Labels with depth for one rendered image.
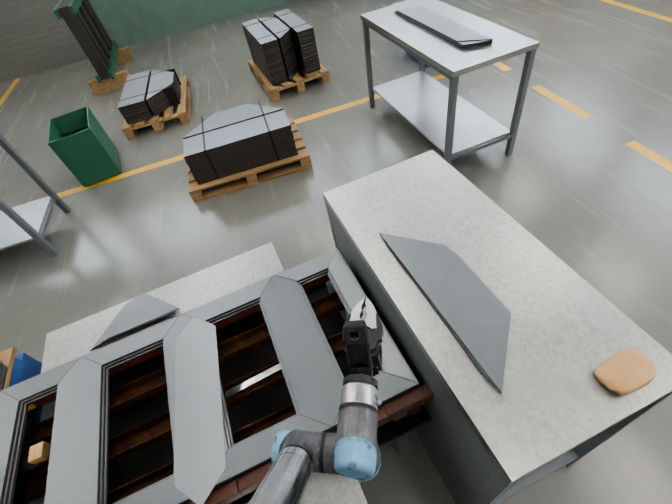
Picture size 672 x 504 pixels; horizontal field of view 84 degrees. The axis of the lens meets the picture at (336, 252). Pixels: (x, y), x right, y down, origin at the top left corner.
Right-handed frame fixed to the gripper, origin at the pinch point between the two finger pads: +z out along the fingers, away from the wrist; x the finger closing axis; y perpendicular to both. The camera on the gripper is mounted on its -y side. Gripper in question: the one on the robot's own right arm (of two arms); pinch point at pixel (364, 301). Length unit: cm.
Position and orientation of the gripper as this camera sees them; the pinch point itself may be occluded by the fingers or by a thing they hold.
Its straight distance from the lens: 88.4
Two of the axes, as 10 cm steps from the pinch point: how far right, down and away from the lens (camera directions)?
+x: 9.7, -0.6, -2.3
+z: 1.1, -7.3, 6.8
